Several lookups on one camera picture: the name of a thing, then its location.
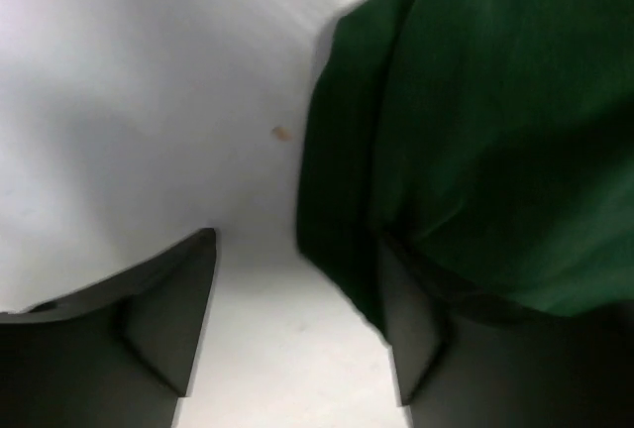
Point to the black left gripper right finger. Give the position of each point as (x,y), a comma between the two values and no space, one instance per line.
(463,357)

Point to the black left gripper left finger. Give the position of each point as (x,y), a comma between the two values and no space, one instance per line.
(118,353)

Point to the white green raglan t-shirt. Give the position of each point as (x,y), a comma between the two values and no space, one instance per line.
(492,137)

